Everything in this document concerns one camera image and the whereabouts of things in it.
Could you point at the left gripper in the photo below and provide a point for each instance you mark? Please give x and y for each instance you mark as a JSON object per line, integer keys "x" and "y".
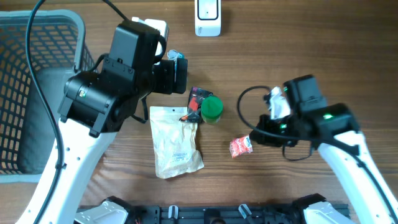
{"x": 166, "y": 85}

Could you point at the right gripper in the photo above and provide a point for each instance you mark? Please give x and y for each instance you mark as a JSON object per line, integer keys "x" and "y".
{"x": 268, "y": 139}

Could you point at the blue mouthwash bottle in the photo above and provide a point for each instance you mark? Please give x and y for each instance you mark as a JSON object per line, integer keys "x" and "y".
{"x": 174, "y": 55}

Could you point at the black red packaged item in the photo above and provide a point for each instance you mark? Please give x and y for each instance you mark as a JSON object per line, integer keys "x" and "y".
{"x": 196, "y": 97}

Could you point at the red tissue pack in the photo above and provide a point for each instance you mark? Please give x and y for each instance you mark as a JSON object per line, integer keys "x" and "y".
{"x": 240, "y": 146}

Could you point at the green lid jar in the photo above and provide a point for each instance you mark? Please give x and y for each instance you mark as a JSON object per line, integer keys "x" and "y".
{"x": 211, "y": 109}

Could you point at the beige plastic pouch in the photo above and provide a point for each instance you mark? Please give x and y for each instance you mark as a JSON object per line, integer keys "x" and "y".
{"x": 174, "y": 142}

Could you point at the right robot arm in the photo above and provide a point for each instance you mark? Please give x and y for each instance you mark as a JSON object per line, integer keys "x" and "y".
{"x": 299, "y": 112}

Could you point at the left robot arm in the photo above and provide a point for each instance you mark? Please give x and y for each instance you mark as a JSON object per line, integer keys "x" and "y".
{"x": 93, "y": 109}

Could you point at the white barcode scanner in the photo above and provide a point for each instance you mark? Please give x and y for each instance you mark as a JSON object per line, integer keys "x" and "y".
{"x": 207, "y": 18}

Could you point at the grey plastic shopping basket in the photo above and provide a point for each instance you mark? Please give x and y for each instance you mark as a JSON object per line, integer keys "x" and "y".
{"x": 58, "y": 51}

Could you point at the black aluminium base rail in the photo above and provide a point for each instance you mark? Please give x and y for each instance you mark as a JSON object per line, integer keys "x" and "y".
{"x": 108, "y": 212}

